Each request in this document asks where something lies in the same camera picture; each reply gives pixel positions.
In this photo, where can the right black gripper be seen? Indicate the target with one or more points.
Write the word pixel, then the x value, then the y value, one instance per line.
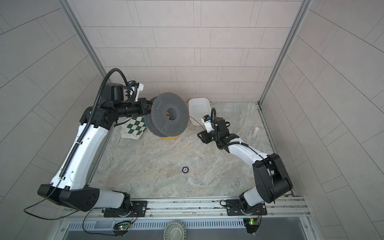
pixel 205 137

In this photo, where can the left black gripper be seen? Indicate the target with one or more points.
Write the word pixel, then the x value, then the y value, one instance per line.
pixel 141 106

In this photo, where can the grey cable spool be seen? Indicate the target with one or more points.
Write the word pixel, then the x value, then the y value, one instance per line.
pixel 169 116

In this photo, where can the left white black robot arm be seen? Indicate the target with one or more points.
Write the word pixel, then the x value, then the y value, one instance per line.
pixel 69 188

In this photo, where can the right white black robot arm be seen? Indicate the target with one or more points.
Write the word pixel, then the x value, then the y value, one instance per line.
pixel 271 177

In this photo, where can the green white checkerboard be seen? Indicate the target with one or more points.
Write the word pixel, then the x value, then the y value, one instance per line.
pixel 134 128

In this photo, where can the white plastic tray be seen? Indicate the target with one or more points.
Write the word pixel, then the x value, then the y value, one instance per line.
pixel 198 107

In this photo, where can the yellow plastic tray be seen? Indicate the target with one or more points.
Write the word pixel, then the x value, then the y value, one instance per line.
pixel 170 138

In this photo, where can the centre poker chip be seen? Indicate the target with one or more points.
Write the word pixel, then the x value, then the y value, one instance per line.
pixel 185 170

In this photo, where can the round grey vent disc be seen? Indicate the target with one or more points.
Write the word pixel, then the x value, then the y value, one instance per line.
pixel 175 231

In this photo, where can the right circuit board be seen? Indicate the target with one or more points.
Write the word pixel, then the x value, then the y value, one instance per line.
pixel 251 223

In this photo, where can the circuit board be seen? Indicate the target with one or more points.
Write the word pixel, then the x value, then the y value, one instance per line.
pixel 251 223
pixel 122 226

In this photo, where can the left circuit board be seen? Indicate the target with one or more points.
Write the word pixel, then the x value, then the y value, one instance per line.
pixel 122 226

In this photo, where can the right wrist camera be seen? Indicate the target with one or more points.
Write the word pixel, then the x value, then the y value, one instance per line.
pixel 207 121

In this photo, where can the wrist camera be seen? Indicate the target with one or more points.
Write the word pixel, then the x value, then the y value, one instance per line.
pixel 119 93
pixel 207 121

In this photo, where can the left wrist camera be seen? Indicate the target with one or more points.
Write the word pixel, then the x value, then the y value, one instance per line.
pixel 119 93

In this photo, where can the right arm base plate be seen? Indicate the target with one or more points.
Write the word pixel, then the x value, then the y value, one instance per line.
pixel 234 209

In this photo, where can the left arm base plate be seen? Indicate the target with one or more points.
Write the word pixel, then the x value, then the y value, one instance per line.
pixel 141 207

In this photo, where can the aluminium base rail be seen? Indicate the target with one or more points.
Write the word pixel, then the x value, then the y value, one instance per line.
pixel 214 208

